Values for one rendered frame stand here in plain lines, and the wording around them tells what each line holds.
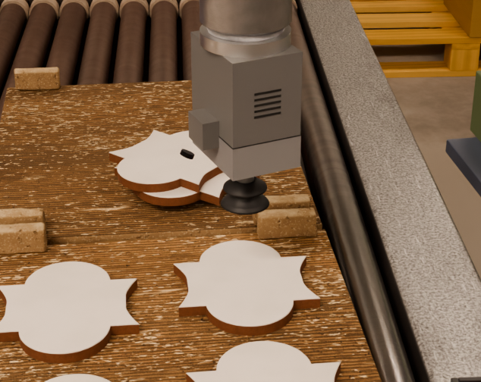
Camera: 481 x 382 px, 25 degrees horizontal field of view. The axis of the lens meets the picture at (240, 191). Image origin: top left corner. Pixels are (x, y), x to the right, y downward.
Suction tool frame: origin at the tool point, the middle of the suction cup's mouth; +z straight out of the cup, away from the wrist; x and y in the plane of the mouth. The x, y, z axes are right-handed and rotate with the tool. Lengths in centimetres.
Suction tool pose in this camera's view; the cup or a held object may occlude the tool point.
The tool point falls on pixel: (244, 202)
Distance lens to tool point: 97.5
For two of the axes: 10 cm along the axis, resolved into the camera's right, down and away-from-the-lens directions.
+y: 4.3, 4.2, -8.0
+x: 9.0, -2.0, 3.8
